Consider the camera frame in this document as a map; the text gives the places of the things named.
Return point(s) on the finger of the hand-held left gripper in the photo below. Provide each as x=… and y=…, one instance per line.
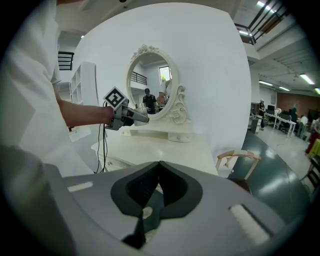
x=137, y=113
x=142, y=120

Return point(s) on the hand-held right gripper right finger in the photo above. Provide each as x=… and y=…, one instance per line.
x=182, y=195

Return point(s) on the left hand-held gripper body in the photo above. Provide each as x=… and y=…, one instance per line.
x=119, y=113

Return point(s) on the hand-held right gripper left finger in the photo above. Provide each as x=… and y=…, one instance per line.
x=130, y=192

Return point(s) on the person's left forearm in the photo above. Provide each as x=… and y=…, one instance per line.
x=85, y=115

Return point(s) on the white table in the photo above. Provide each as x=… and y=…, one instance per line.
x=160, y=150

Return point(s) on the white ornate oval mirror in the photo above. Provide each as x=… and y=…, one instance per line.
x=178, y=110

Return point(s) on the white shelf unit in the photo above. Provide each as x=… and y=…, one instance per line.
x=83, y=82

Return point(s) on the light wooden chair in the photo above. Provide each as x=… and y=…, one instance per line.
x=240, y=153

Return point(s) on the black metal railing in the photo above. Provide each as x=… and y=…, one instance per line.
x=265, y=20
x=65, y=60

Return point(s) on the person's white shirt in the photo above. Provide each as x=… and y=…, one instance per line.
x=30, y=75

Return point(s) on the white office desk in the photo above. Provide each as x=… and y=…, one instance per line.
x=283, y=121

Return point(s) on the long ceiling light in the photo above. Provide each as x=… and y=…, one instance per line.
x=284, y=88
x=307, y=78
x=265, y=83

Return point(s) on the black chair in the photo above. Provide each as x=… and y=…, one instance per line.
x=313, y=175

